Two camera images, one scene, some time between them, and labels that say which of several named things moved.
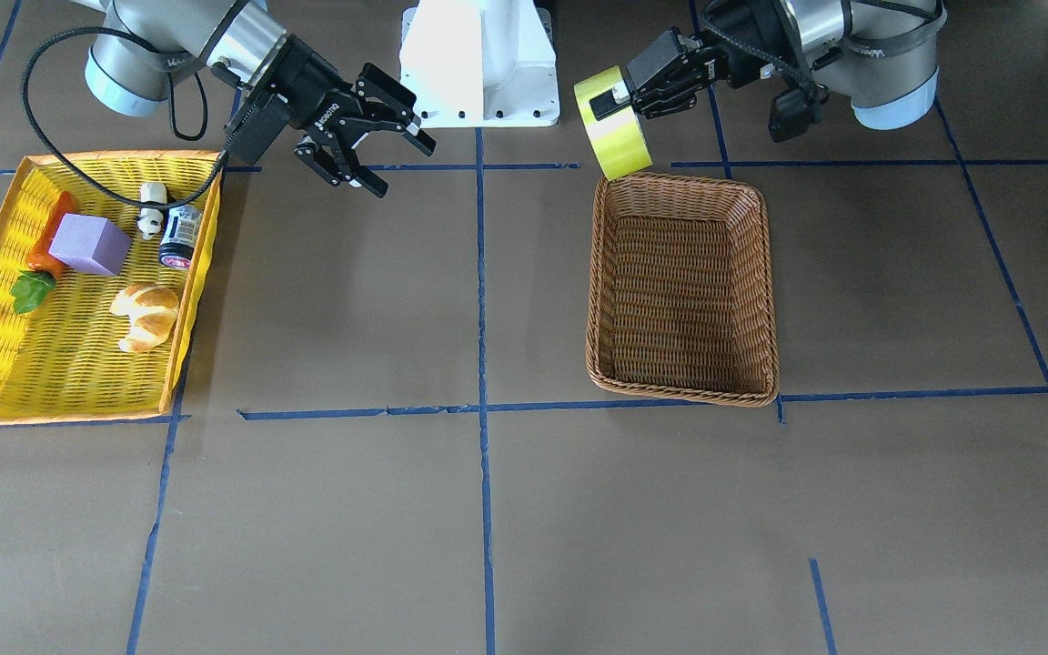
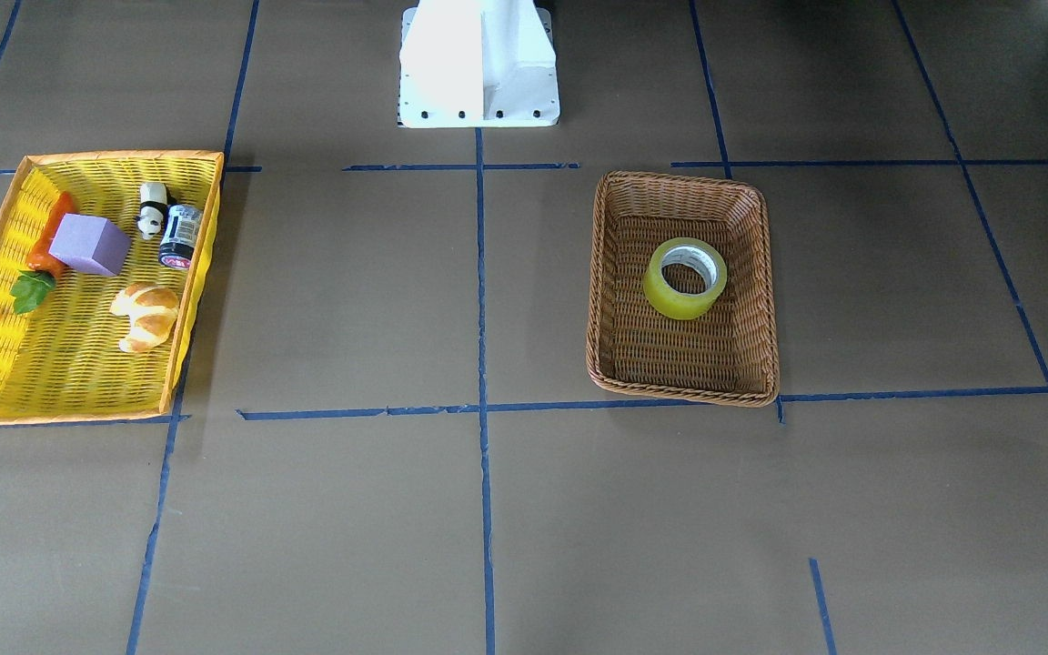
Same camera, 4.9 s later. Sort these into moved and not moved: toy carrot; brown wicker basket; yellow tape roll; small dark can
Moved: yellow tape roll
Not moved: brown wicker basket; toy carrot; small dark can
